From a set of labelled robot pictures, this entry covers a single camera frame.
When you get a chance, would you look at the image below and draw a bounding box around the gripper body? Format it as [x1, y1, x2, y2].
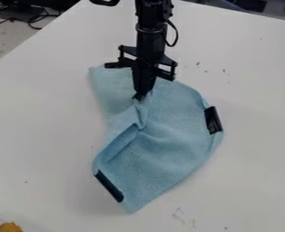
[103, 27, 180, 102]

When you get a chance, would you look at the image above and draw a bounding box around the light blue cloth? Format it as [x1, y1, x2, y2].
[86, 63, 225, 214]

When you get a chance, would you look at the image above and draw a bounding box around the yellow toy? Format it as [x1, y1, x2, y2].
[0, 222, 25, 232]

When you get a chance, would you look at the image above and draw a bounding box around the black cable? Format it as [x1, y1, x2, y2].
[25, 5, 63, 31]

